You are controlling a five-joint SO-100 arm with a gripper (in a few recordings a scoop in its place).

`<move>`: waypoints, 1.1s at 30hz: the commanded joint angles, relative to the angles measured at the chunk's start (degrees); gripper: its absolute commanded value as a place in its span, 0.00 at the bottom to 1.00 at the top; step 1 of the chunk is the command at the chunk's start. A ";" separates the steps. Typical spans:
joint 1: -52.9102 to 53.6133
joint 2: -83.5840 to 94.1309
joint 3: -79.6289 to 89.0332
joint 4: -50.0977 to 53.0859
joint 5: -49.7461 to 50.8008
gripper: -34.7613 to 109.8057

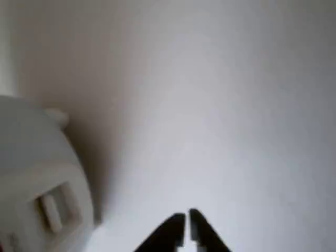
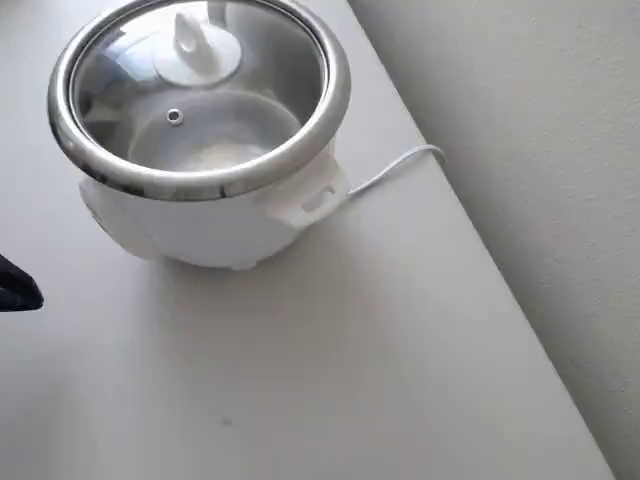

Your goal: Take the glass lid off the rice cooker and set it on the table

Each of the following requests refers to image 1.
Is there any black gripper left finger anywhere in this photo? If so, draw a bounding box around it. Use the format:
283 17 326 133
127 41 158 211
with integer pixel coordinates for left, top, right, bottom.
135 212 186 252

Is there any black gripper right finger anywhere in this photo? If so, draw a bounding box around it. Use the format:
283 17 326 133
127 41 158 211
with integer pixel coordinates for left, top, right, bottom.
188 208 233 252

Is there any white rice cooker body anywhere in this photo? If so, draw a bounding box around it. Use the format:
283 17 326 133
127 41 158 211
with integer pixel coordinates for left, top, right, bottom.
0 94 97 252

